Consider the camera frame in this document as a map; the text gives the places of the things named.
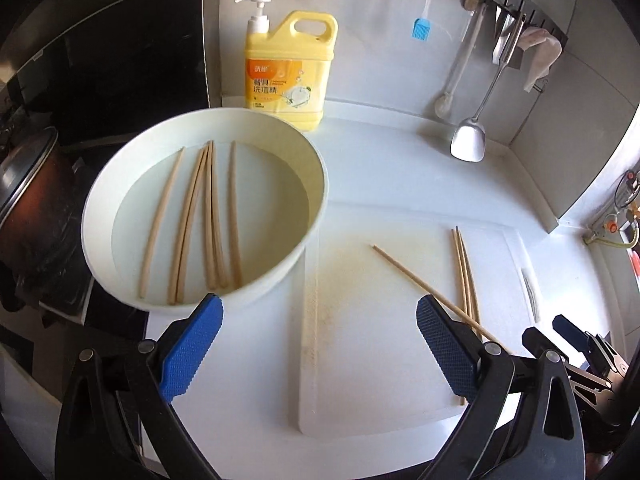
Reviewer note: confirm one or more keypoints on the gas valve fitting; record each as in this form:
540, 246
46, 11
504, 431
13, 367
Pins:
618, 225

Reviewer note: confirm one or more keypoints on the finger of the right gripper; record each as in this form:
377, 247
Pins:
538, 344
577, 338

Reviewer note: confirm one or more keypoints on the wooden chopstick four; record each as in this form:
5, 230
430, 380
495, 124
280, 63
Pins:
186, 227

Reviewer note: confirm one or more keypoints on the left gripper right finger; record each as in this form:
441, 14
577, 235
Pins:
521, 421

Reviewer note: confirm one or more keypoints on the blue silicone brush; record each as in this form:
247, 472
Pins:
422, 25

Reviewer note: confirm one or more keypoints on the white cutting board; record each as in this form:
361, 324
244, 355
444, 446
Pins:
365, 366

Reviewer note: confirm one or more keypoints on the white rag on hook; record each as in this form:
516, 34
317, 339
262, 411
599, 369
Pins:
547, 49

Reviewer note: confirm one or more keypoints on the wooden chopstick five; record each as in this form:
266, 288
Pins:
211, 276

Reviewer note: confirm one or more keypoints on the wooden chopstick three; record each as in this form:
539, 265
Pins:
172, 286

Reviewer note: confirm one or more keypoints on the white round basin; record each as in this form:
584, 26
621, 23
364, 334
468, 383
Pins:
223, 200

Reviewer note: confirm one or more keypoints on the yellow dish soap bottle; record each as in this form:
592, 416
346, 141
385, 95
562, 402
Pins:
287, 68

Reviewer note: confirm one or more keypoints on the steel spatula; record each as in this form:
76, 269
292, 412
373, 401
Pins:
469, 141

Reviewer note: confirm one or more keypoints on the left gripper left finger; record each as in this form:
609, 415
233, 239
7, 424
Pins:
117, 421

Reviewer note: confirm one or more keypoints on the wooden chopstick eight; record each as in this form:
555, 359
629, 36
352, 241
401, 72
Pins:
469, 296

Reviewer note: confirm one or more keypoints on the black cooking pot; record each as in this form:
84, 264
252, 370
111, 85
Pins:
43, 193

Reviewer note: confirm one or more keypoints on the wooden chopstick one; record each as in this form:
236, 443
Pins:
439, 297

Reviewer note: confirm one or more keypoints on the wooden chopstick two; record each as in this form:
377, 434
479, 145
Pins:
156, 224

